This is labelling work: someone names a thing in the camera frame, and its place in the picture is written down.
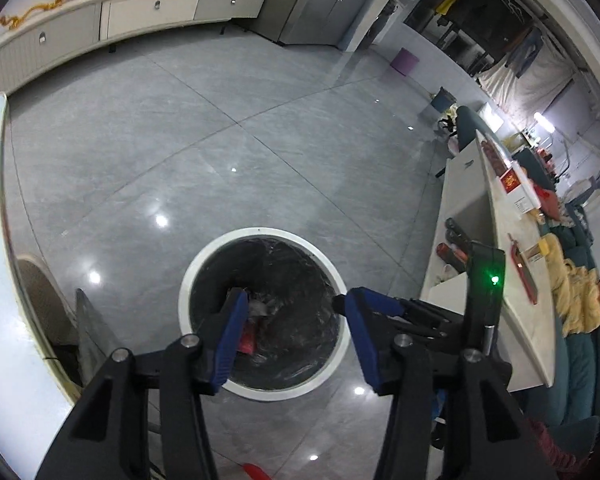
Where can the red plastic item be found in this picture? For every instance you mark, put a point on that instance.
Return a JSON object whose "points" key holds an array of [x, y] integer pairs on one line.
{"points": [[257, 471]]}

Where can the cream coffee table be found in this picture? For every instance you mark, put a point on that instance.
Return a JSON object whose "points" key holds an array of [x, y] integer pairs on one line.
{"points": [[500, 270]]}

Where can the white round trash bin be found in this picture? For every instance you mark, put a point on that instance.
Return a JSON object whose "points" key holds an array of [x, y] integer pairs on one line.
{"points": [[290, 305]]}

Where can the red wrapper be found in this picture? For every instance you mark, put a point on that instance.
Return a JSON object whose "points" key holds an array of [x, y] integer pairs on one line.
{"points": [[247, 341]]}

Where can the long red flat item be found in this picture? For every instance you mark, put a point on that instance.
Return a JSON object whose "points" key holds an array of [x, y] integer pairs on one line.
{"points": [[524, 272]]}

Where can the white tv cabinet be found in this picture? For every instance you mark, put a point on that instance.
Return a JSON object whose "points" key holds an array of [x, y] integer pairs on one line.
{"points": [[150, 10]]}

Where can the beige chair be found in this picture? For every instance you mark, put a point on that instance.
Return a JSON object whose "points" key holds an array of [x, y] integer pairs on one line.
{"points": [[42, 300]]}

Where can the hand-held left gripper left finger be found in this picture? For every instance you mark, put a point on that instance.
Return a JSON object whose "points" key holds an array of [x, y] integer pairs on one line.
{"points": [[230, 332]]}

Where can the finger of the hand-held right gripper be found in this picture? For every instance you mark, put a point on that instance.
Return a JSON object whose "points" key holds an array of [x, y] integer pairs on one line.
{"points": [[422, 314]]}

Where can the white hanging sheet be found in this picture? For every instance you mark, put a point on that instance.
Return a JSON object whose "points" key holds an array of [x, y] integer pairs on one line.
{"points": [[530, 85]]}

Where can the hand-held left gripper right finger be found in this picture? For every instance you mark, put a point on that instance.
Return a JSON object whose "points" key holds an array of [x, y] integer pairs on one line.
{"points": [[366, 345]]}

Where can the yellow blanket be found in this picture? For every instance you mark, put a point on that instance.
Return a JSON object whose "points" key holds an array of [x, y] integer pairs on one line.
{"points": [[577, 295]]}

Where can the teal sofa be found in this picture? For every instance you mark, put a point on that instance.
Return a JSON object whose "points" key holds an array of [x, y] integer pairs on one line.
{"points": [[580, 370]]}

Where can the crumpled grey paper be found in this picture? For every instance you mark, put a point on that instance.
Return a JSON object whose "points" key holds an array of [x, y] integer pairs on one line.
{"points": [[261, 307]]}

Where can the red gift box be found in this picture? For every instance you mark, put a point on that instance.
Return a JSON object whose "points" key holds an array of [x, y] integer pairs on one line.
{"points": [[517, 187]]}

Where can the small grey bin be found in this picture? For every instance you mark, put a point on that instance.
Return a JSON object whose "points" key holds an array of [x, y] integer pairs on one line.
{"points": [[441, 100]]}

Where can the yellow dragon ornament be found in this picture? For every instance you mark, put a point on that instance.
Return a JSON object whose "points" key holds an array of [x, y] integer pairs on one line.
{"points": [[40, 7]]}

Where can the grey refrigerator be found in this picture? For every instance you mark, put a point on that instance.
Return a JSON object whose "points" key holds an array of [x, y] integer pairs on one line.
{"points": [[315, 0]]}

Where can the person's right forearm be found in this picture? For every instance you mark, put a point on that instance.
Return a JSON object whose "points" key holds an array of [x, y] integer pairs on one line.
{"points": [[555, 455]]}

